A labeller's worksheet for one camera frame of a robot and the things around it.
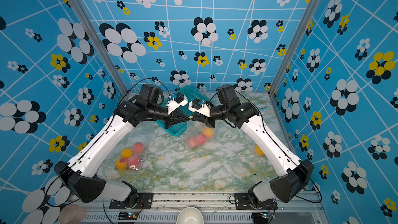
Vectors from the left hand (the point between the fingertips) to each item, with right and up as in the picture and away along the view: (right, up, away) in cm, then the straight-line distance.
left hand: (190, 116), depth 66 cm
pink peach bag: (+4, -14, +18) cm, 23 cm away
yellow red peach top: (+8, -10, +18) cm, 22 cm away
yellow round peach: (+36, -21, +19) cm, 46 cm away
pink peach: (-32, -20, +22) cm, 43 cm away
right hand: (+2, +1, +1) cm, 3 cm away
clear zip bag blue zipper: (-33, -23, +17) cm, 44 cm away
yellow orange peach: (-37, -26, +14) cm, 47 cm away
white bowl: (0, -45, +3) cm, 45 cm away
